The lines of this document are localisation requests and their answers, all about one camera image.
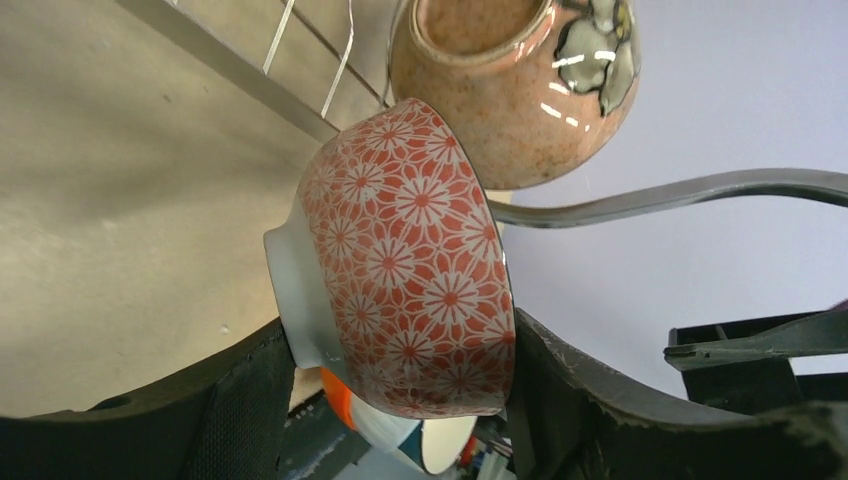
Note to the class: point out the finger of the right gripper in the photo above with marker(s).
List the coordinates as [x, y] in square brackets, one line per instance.
[747, 362]

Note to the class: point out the white blue-rimmed bowl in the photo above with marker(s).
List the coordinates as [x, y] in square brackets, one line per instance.
[430, 446]

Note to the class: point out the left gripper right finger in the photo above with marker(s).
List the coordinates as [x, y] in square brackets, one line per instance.
[570, 416]

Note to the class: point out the brown glazed bowl stack top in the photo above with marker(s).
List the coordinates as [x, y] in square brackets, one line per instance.
[531, 89]

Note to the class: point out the black leaf patterned bowl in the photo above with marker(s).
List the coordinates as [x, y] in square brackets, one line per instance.
[390, 273]

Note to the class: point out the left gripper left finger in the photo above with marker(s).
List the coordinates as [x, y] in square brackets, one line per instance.
[220, 418]

